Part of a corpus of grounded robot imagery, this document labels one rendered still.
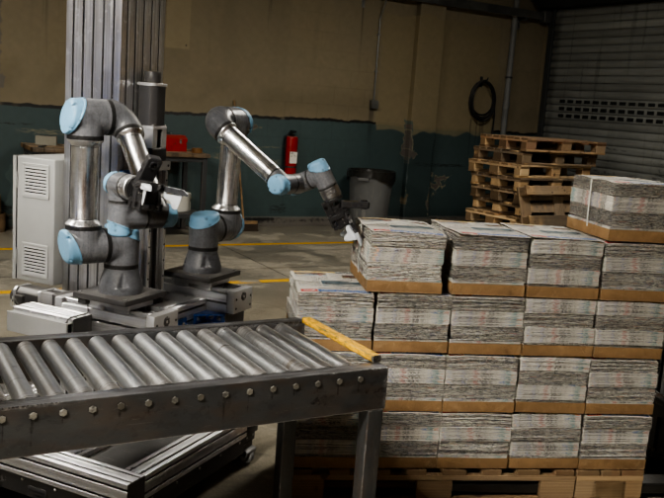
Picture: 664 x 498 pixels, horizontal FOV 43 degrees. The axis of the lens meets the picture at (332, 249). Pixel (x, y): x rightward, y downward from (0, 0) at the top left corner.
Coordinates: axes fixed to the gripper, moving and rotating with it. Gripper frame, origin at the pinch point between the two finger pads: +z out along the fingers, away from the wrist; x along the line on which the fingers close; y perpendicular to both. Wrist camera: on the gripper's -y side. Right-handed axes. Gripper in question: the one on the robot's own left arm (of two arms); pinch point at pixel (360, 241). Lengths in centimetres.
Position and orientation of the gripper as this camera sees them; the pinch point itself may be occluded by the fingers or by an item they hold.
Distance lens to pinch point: 323.8
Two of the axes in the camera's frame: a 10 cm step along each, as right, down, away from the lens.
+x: 1.4, 1.8, -9.7
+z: 4.2, 8.8, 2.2
